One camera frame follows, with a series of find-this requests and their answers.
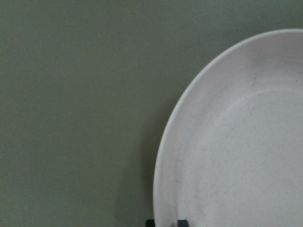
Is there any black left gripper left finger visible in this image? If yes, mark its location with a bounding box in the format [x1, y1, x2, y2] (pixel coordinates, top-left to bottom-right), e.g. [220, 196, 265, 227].
[145, 219, 155, 227]

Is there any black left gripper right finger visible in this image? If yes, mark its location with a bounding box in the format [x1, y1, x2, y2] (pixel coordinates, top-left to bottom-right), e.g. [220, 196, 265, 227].
[177, 219, 189, 227]

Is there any pink plate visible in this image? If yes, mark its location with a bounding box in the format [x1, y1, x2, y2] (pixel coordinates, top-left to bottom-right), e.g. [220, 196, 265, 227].
[153, 29, 303, 227]

